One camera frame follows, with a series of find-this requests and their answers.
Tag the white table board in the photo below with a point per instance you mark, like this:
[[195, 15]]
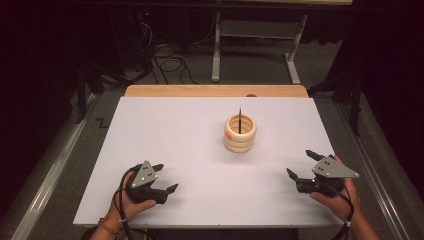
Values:
[[200, 200]]

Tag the cream ringed pen holder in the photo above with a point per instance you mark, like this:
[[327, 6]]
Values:
[[240, 141]]

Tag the black metal stand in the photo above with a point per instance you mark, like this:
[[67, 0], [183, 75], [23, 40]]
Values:
[[81, 96], [356, 106]]

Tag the white metal desk frame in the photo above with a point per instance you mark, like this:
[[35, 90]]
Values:
[[216, 56]]

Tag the wooden table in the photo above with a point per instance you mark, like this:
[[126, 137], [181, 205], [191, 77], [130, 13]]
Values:
[[186, 90]]

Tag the aluminium floor rail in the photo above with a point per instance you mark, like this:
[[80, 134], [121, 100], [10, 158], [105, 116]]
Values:
[[373, 170], [50, 180]]

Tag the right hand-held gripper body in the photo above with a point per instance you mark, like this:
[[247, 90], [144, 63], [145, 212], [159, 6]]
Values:
[[331, 170]]

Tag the person's right hand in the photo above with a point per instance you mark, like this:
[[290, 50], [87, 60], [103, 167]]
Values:
[[338, 205]]

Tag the dark pencil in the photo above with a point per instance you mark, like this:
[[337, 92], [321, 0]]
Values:
[[239, 121]]

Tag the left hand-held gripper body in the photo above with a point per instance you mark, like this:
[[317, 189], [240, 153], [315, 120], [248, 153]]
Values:
[[144, 175]]

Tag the person's left hand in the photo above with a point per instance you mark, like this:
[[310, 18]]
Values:
[[128, 210]]

